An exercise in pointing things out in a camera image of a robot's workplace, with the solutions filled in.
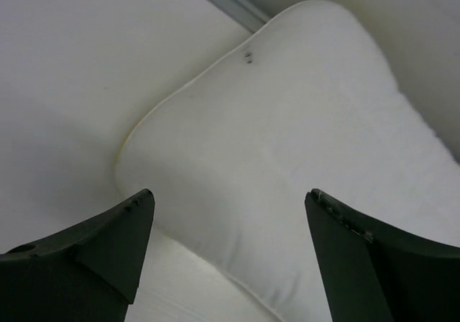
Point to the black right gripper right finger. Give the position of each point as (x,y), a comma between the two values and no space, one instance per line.
(372,271)

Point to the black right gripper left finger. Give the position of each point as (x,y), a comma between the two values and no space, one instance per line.
(87,272)

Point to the white pillow with yellow edge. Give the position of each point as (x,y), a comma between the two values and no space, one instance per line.
(307,102)

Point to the aluminium table frame rail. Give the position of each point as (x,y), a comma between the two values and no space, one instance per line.
(243,12)

